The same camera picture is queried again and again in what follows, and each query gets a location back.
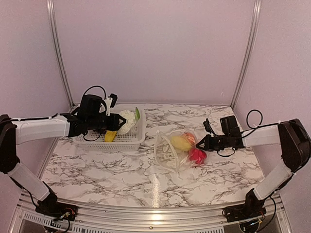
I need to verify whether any aluminium frame post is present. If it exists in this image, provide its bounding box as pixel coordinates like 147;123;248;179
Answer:
47;0;74;108
230;0;262;110

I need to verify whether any yellow fake corn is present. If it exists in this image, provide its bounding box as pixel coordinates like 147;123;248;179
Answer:
104;131;117;142
170;135;192;151

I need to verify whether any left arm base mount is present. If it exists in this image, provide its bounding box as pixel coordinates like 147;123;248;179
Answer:
35;193;77;221

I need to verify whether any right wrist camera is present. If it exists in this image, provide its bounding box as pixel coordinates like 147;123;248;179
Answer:
203;118;218;136

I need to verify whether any right aluminium frame post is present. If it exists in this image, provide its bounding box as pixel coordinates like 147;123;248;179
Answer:
230;0;262;110

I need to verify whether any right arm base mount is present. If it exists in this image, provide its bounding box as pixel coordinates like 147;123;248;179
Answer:
222;190;266;222

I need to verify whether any front aluminium rail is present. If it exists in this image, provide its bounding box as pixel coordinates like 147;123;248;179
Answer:
7;191;294;233

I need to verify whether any left aluminium frame post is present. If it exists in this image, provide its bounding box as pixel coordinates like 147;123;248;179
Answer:
47;0;74;108

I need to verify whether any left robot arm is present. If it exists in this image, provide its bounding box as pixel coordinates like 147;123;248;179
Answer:
0;91;126;216

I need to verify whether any white plastic basket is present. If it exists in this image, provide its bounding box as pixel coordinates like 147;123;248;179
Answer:
72;106;146;152

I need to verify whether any orange fake pumpkin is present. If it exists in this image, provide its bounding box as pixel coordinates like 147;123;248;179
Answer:
184;132;196;145

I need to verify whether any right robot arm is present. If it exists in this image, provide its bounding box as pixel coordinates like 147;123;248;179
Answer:
196;115;311;217

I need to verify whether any red fake fruit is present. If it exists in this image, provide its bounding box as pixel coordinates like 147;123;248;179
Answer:
189;148;207;166

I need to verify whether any white fake cauliflower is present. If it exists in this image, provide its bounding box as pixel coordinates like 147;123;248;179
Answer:
118;107;140;135

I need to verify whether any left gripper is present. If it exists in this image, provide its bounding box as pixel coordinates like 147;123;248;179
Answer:
87;113;126;132

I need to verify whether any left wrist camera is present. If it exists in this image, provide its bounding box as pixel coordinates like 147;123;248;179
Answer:
104;93;118;116

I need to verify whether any clear zip top bag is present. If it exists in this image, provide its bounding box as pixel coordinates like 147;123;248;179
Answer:
154;130;198;173

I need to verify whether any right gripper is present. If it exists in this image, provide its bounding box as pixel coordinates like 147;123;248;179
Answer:
196;133;230;151

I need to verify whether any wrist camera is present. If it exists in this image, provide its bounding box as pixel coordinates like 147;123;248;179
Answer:
203;118;218;136
104;93;118;116

